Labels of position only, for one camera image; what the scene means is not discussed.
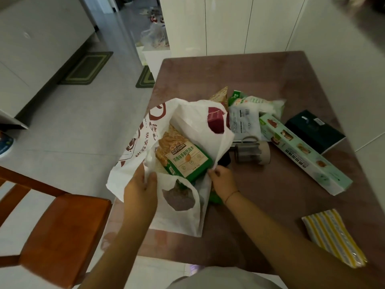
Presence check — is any person's right hand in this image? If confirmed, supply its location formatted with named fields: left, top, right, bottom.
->
left=207, top=165, right=240, bottom=205

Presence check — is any person's left hand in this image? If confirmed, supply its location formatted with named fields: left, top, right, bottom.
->
left=123, top=163, right=158, bottom=222

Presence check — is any white plastic shopping bag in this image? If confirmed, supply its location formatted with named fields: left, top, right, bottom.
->
left=105, top=98, right=235, bottom=238

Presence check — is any green black pack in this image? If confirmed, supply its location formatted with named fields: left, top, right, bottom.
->
left=209, top=152, right=232, bottom=205

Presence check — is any grey purple cloth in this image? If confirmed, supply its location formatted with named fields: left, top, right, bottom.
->
left=162, top=180, right=196, bottom=212

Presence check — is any glass jar beige lid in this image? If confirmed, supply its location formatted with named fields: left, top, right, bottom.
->
left=230, top=136, right=271, bottom=166

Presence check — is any green bread snack bag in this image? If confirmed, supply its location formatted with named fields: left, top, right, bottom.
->
left=155, top=124, right=213, bottom=184

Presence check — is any white labelled pouch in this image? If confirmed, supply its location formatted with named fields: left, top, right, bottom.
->
left=227, top=104, right=262, bottom=142

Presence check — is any magenta beige snack bag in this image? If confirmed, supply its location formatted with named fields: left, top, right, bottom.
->
left=207, top=86, right=230, bottom=134

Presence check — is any long light green box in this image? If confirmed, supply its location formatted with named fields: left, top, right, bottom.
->
left=258, top=112, right=353, bottom=197

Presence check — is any green white cotton pack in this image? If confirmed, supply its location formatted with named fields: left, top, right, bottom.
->
left=227, top=90, right=286, bottom=121

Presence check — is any dark green box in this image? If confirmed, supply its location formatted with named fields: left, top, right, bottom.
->
left=284, top=110, right=347, bottom=155

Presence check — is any person's left forearm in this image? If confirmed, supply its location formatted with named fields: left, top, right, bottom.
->
left=78, top=218, right=152, bottom=289

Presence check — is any person's right forearm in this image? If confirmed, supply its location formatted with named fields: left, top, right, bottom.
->
left=224, top=191, right=385, bottom=289

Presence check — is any person's grey shirt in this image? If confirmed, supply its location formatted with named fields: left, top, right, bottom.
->
left=167, top=266, right=283, bottom=289

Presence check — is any clear plastic bag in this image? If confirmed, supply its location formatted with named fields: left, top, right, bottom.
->
left=140, top=22, right=169, bottom=49

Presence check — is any orange wooden chair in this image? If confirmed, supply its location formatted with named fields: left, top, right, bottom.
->
left=0, top=165, right=112, bottom=289

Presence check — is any reddish brown table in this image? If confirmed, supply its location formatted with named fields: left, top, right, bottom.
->
left=101, top=51, right=385, bottom=276

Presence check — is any small green floor mat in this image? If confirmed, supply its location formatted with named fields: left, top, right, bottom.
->
left=135, top=65, right=156, bottom=89

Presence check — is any white square box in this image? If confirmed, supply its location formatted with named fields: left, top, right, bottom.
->
left=136, top=45, right=172, bottom=79

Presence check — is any large green floor mat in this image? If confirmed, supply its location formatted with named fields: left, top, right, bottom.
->
left=59, top=51, right=114, bottom=85

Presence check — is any white orange blue bucket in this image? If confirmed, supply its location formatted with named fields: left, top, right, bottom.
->
left=0, top=130, right=14, bottom=157

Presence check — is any white door cabinet row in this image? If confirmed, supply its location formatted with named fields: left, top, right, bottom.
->
left=159, top=0, right=307, bottom=57

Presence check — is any white counter unit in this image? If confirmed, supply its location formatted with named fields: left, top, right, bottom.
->
left=287, top=0, right=385, bottom=208

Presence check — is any white sideboard cabinet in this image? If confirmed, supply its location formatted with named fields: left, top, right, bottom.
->
left=0, top=0, right=96, bottom=130

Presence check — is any thin wrist bracelet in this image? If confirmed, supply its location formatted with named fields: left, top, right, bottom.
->
left=224, top=190, right=241, bottom=204

